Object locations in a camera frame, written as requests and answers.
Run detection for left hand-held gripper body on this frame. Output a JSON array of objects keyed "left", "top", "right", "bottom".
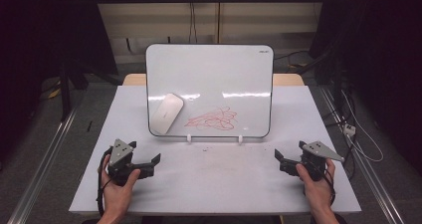
[{"left": 107, "top": 138, "right": 140, "bottom": 187}]

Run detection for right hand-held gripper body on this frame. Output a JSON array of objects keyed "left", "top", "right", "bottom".
[{"left": 299, "top": 140, "right": 345, "bottom": 182}]

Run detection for white whiteboard eraser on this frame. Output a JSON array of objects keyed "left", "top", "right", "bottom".
[{"left": 149, "top": 93, "right": 185, "bottom": 135}]

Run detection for person's right hand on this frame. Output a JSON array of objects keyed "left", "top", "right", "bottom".
[{"left": 296, "top": 157, "right": 336, "bottom": 215}]

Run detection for person's left hand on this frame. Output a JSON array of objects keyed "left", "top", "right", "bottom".
[{"left": 101, "top": 155, "right": 141, "bottom": 218}]

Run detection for white power strip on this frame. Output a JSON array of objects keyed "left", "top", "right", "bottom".
[{"left": 342, "top": 122, "right": 357, "bottom": 137}]

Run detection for white table cover sheet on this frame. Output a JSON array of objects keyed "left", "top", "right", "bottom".
[{"left": 69, "top": 85, "right": 362, "bottom": 217}]

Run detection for black metal stand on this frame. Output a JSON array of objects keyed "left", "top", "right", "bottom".
[{"left": 59, "top": 60, "right": 73, "bottom": 122}]

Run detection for white whiteboard with black rim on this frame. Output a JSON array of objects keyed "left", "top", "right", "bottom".
[{"left": 144, "top": 43, "right": 275, "bottom": 139}]

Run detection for black curtain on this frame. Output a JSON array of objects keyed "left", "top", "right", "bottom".
[
  {"left": 309, "top": 0, "right": 422, "bottom": 175},
  {"left": 0, "top": 0, "right": 119, "bottom": 165}
]

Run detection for black floor cables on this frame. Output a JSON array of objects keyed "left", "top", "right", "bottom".
[{"left": 323, "top": 106, "right": 357, "bottom": 180}]

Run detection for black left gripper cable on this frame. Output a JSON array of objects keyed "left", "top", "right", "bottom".
[{"left": 97, "top": 146, "right": 114, "bottom": 217}]

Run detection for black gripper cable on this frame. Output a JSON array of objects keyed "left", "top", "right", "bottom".
[
  {"left": 97, "top": 146, "right": 114, "bottom": 217},
  {"left": 322, "top": 168, "right": 337, "bottom": 206}
]

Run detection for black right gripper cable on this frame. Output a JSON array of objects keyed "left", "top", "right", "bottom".
[{"left": 322, "top": 168, "right": 337, "bottom": 206}]

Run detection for aluminium floor rail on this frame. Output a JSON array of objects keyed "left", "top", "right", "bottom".
[
  {"left": 317, "top": 84, "right": 406, "bottom": 224},
  {"left": 6, "top": 107, "right": 80, "bottom": 224}
]

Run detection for white floor cable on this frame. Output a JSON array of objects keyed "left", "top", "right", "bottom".
[{"left": 340, "top": 90, "right": 385, "bottom": 163}]

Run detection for black hanging wall cables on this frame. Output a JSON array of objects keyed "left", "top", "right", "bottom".
[{"left": 188, "top": 0, "right": 198, "bottom": 45}]

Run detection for thin wooden wall strip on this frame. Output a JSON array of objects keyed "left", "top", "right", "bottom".
[{"left": 216, "top": 0, "right": 222, "bottom": 45}]

